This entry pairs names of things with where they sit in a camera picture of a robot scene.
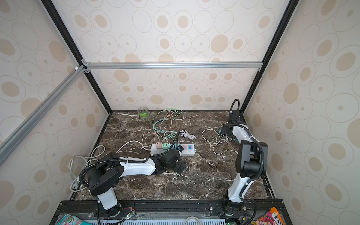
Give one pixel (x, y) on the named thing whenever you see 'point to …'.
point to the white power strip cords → (77, 163)
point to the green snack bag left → (78, 219)
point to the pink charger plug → (159, 145)
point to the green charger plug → (165, 146)
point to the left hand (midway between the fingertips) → (183, 161)
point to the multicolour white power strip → (189, 150)
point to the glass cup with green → (143, 112)
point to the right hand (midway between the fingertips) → (235, 132)
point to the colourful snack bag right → (272, 217)
